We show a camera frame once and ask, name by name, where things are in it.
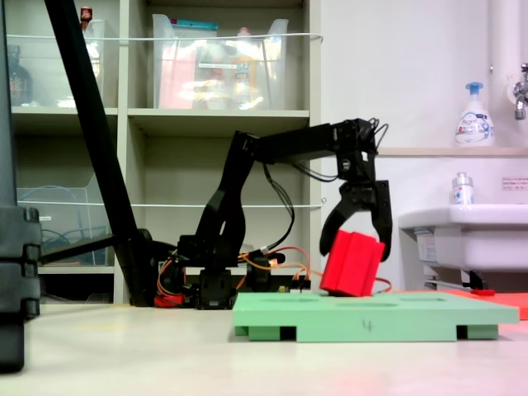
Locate white wall label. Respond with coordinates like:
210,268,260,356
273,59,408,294
501,176,528,192

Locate long orange wire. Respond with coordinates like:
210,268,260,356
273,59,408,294
237,246,394,295

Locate dark glass bottle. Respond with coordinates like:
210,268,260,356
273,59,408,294
7,44,34,107

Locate large clear plastic bin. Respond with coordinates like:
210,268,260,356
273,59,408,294
151,13,290,111

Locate long black cable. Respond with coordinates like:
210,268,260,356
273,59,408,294
262,163,296,253

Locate small clear bottle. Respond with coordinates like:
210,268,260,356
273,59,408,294
450,172,475,206

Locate orange labelled bottle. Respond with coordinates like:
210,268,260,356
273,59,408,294
229,26,261,109

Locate white sink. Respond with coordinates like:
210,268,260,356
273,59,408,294
398,203,528,273

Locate black tripod brace bar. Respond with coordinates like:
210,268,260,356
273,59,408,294
39,233,116,266

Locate beige shelf unit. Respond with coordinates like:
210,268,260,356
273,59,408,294
3,0,323,304

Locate teal lidded box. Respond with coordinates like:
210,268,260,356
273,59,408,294
170,18,219,33

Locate metal sink rod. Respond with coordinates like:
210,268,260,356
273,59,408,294
423,279,474,290

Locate curved black gripper finger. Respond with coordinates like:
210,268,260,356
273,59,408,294
319,185,375,257

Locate white pump soap bottle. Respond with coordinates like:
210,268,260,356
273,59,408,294
453,81,496,148

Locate black tripod leg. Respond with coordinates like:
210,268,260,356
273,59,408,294
43,0,158,309
0,0,42,375

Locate white sink sticker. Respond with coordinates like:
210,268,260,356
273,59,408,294
413,228,438,263

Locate clear plastic container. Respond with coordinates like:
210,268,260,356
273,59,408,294
16,172,116,267

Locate orange flat block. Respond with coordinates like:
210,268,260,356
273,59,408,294
394,288,528,321

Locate pink packet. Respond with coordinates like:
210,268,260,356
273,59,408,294
158,45,195,109

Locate black sink bracket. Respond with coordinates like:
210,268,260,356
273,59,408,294
460,268,488,290

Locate circuit board with green terminal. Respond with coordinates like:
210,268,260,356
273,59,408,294
276,276,314,295

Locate straight black gripper finger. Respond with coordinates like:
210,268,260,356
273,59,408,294
372,180,394,262

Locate white cord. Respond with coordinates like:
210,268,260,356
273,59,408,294
6,31,325,44
16,196,328,210

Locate red cross columnar block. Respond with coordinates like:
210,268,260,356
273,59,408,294
319,229,386,298

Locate metal faucet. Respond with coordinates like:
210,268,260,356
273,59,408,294
511,63,528,121

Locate black gripper cable loops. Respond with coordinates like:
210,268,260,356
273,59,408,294
368,117,390,145

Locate green shape hole board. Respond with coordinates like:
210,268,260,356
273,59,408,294
232,290,520,343

